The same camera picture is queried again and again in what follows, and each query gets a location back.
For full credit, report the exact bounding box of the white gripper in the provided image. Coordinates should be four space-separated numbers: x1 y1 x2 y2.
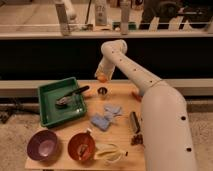
94 58 115 81

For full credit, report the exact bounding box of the orange apple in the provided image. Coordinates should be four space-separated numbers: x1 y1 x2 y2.
97 75 107 83

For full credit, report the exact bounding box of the small metal cup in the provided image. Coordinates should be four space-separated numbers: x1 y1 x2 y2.
97 87 108 99

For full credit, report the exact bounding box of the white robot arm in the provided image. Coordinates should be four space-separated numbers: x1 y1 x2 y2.
95 40 198 171

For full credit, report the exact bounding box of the red bowl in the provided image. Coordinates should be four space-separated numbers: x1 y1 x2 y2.
67 133 95 162

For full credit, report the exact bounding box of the item inside red bowl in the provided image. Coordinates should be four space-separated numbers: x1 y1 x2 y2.
77 144 89 159

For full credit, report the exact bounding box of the purple bowl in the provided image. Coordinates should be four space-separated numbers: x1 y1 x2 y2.
27 130 59 161

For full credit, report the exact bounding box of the grey-blue cloth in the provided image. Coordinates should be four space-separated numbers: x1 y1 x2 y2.
104 104 122 120

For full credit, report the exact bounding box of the green plastic tray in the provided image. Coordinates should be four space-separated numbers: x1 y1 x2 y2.
38 77 89 128

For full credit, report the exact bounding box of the bunch of dark grapes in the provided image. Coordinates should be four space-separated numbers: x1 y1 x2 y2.
131 134 143 145

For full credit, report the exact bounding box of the black handled spatula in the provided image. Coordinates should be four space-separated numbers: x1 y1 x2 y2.
55 86 89 107

